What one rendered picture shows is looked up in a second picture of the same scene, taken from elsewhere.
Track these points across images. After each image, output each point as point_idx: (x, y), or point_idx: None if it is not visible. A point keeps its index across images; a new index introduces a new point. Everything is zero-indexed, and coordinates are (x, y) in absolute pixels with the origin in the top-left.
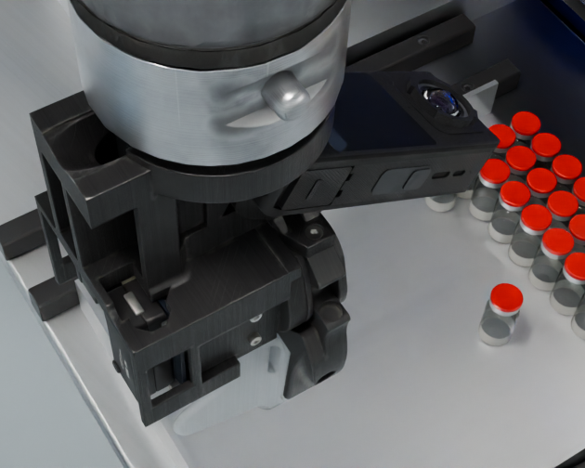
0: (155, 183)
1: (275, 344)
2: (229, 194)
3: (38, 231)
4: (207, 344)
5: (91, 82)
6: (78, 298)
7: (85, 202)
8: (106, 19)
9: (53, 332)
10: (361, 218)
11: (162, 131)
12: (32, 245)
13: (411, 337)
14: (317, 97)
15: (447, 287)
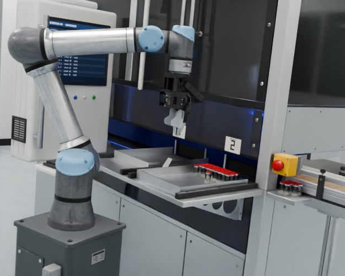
0: (176, 75)
1: (182, 111)
2: (182, 76)
3: (127, 170)
4: (177, 100)
5: (171, 66)
6: (136, 176)
7: (171, 74)
8: (175, 56)
9: (132, 179)
10: (182, 176)
11: (178, 67)
12: (126, 173)
13: (193, 182)
14: (189, 68)
15: (198, 180)
